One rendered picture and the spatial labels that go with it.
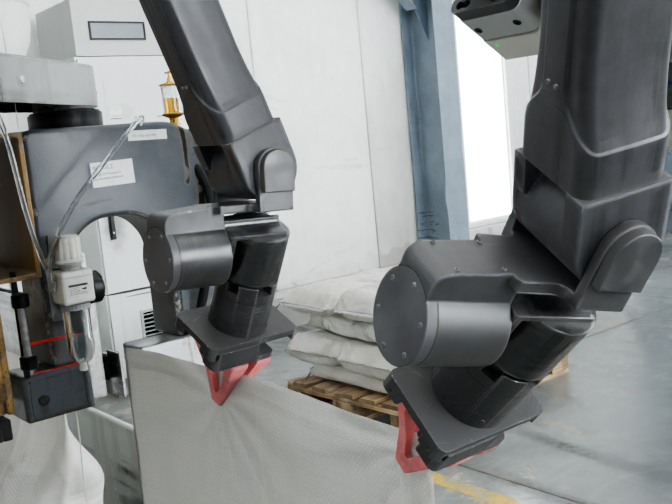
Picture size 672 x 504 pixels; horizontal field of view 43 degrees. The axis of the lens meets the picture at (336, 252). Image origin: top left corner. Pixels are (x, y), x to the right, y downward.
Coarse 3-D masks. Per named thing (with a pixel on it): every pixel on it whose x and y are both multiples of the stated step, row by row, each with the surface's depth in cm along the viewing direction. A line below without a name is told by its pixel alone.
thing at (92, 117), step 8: (48, 112) 103; (56, 112) 103; (64, 112) 103; (72, 112) 103; (80, 112) 103; (88, 112) 104; (96, 112) 106; (32, 120) 104; (40, 120) 103; (48, 120) 103; (56, 120) 103; (64, 120) 103; (72, 120) 103; (80, 120) 104; (88, 120) 104; (96, 120) 106; (32, 128) 104; (40, 128) 103; (48, 128) 103
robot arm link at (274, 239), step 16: (224, 224) 75; (240, 224) 76; (256, 224) 77; (272, 224) 78; (240, 240) 75; (256, 240) 75; (272, 240) 76; (240, 256) 76; (256, 256) 76; (272, 256) 77; (240, 272) 77; (256, 272) 77; (272, 272) 78
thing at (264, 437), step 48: (144, 384) 99; (192, 384) 90; (240, 384) 84; (144, 432) 100; (192, 432) 92; (240, 432) 85; (288, 432) 76; (336, 432) 70; (384, 432) 65; (144, 480) 102; (192, 480) 94; (240, 480) 86; (288, 480) 78; (336, 480) 71; (384, 480) 66; (432, 480) 62
